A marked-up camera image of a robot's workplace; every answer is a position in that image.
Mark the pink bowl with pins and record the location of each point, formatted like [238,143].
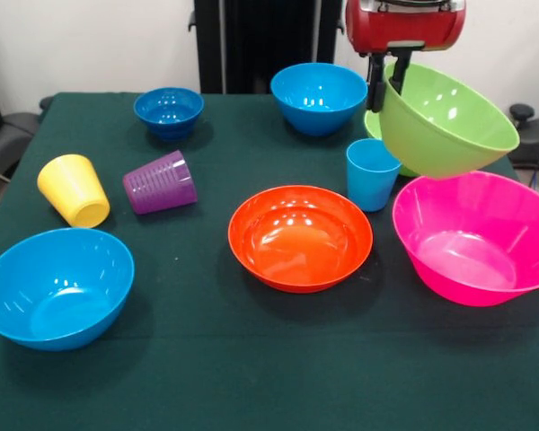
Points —
[471,251]

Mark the dark green table cloth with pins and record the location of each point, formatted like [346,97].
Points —
[269,359]

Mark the black pedestal leg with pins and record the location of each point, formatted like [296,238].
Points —
[530,143]
[9,134]

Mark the orange bowl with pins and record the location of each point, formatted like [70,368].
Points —
[301,242]

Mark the purple cup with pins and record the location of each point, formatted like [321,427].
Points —
[160,185]

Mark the light blue cup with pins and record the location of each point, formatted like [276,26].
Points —
[370,184]

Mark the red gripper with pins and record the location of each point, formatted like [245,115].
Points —
[404,28]

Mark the light blue bowl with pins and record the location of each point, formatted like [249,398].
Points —
[54,292]
[319,94]

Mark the green bowl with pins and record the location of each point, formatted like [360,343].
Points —
[372,128]
[440,125]

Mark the small dark blue bowl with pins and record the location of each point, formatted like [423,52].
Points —
[168,114]

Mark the yellow cup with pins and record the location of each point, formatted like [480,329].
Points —
[72,188]

